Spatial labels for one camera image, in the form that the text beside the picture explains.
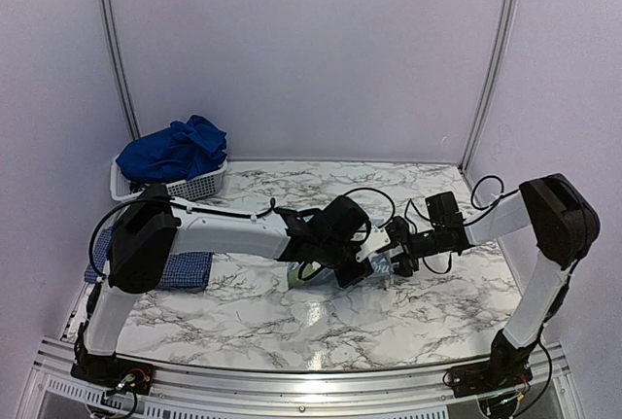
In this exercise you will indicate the left aluminium corner post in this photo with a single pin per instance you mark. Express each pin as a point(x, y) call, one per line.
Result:
point(113, 44)

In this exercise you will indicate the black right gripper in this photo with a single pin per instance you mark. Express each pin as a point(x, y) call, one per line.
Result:
point(407, 261)

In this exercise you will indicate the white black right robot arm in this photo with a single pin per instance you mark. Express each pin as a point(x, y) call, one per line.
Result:
point(564, 227)

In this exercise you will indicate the right aluminium corner post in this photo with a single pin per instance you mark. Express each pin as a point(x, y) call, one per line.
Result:
point(485, 99)

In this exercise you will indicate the royal blue garment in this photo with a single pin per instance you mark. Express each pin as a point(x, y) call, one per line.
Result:
point(182, 151)

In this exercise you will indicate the white plastic laundry basket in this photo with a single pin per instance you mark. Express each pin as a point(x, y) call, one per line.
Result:
point(199, 187)

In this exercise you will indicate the aluminium front frame rail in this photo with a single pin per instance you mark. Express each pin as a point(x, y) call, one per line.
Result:
point(185, 391)

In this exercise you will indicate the blue checked shirt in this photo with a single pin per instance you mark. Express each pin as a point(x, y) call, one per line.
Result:
point(188, 271)

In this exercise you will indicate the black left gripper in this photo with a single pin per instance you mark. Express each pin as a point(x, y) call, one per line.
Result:
point(349, 278)

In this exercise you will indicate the light blue garment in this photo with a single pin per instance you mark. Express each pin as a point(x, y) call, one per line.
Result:
point(379, 263)

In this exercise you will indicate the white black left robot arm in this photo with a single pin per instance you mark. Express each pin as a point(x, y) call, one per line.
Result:
point(156, 228)

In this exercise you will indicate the aluminium corner post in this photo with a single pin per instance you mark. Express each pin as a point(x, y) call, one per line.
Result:
point(485, 99)
point(113, 44)

